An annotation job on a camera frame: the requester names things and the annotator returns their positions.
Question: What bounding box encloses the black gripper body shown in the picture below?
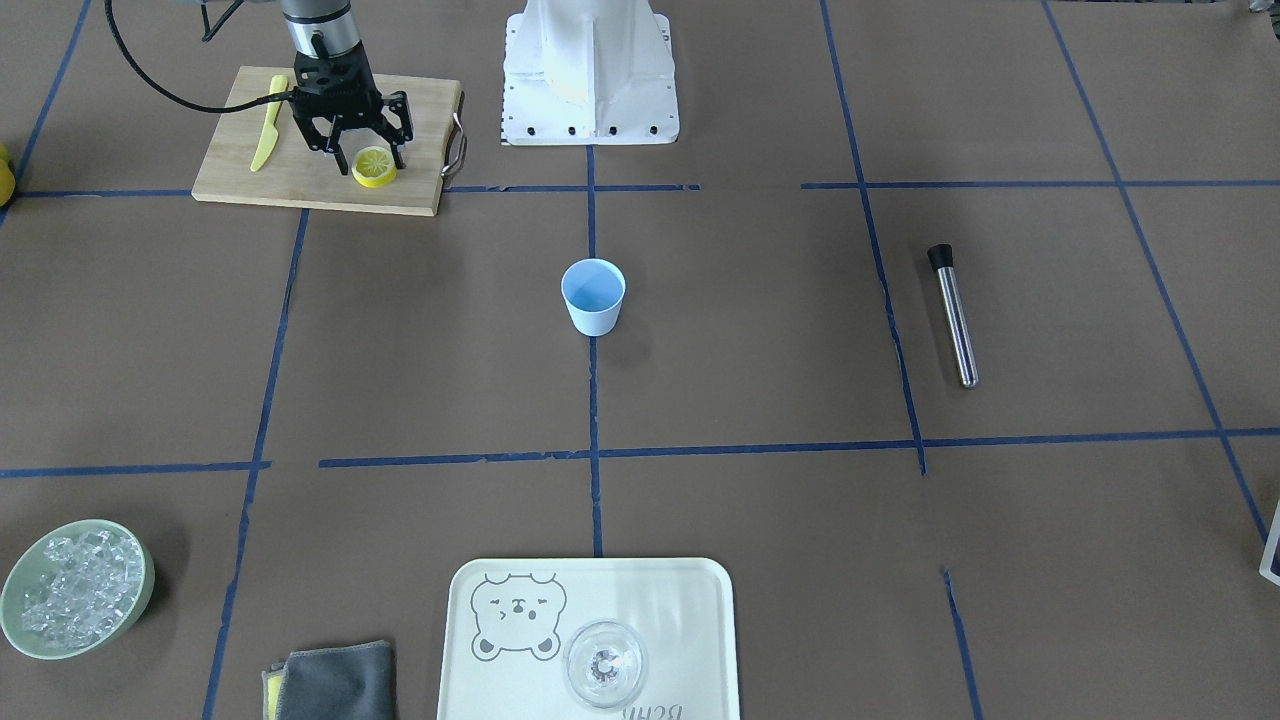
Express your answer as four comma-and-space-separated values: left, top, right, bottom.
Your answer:
291, 47, 383, 132

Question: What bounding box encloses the yellow lemon slice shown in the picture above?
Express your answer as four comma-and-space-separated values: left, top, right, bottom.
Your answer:
349, 146, 399, 190

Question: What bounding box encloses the steel muddler black tip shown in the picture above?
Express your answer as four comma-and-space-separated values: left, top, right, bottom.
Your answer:
927, 243, 980, 389

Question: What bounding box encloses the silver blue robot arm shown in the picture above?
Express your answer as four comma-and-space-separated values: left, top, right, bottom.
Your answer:
280, 1, 413, 176

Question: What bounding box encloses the light blue cup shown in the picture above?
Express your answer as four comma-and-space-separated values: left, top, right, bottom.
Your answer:
559, 258, 627, 337

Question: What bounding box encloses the bamboo cutting board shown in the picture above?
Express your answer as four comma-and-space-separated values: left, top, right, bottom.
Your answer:
191, 67, 468, 218

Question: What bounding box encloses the yellow plastic knife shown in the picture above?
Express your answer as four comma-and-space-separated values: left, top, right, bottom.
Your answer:
250, 74, 291, 173

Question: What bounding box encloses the green bowl of ice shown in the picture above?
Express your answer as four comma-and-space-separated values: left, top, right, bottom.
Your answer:
3, 519, 156, 661

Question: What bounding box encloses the cream bear tray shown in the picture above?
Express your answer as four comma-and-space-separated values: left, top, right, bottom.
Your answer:
436, 559, 741, 719

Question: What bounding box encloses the grey folded cloth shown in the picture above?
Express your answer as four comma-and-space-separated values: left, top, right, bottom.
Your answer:
261, 641, 397, 719

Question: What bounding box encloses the clear wine glass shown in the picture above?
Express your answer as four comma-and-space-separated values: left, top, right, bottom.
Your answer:
564, 619, 649, 711

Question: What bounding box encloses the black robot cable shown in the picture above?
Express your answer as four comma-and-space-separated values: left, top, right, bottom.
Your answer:
104, 0, 297, 115

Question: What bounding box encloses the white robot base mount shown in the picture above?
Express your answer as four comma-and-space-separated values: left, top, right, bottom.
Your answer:
500, 1, 681, 147

